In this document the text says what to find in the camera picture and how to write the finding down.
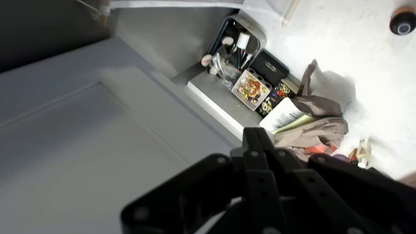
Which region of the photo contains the small clear bottle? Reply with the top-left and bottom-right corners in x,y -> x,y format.
355,136 -> 374,169

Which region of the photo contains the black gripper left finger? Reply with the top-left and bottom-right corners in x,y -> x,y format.
121,127 -> 283,234

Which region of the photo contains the dark compartment box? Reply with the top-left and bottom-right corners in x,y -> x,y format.
249,48 -> 291,89

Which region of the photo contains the crumpled grey cloth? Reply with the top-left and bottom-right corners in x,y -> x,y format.
272,58 -> 351,162

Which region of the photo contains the amber spray bottle black cap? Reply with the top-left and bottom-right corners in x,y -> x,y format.
387,4 -> 416,37

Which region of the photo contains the pink white small box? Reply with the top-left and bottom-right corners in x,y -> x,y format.
303,141 -> 361,163

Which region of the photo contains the colourful printed box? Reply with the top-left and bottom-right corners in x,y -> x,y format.
230,69 -> 273,111

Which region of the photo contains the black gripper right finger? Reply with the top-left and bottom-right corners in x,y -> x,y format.
259,127 -> 416,234

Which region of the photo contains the black organizer tray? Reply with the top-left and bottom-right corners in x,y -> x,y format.
200,13 -> 268,89

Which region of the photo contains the white panelled cupboard door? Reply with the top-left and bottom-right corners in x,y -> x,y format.
0,36 -> 239,234

